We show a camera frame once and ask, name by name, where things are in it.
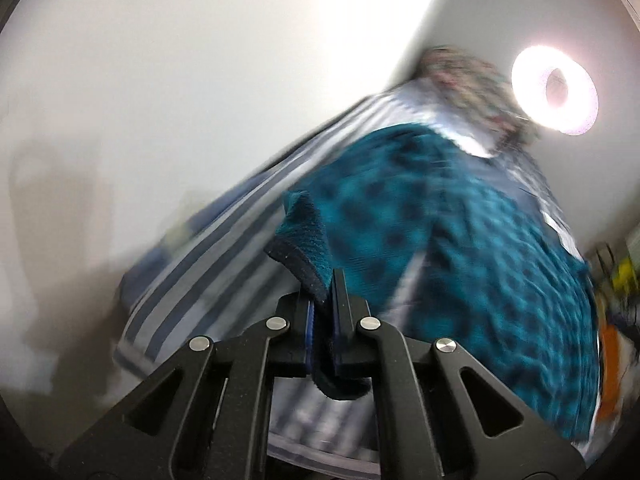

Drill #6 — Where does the teal plaid fleece garment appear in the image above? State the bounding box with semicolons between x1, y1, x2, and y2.
266;124;599;440

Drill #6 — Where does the orange storage rack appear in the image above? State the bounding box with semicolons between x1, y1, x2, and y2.
597;324;620;422

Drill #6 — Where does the floral patterned pillow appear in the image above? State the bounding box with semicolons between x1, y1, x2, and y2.
416;46;538;152

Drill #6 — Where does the white ring light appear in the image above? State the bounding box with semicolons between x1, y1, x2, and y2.
511;44;599;136

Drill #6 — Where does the blue white striped bed cover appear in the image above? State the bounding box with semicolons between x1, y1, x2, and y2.
113;79;589;476

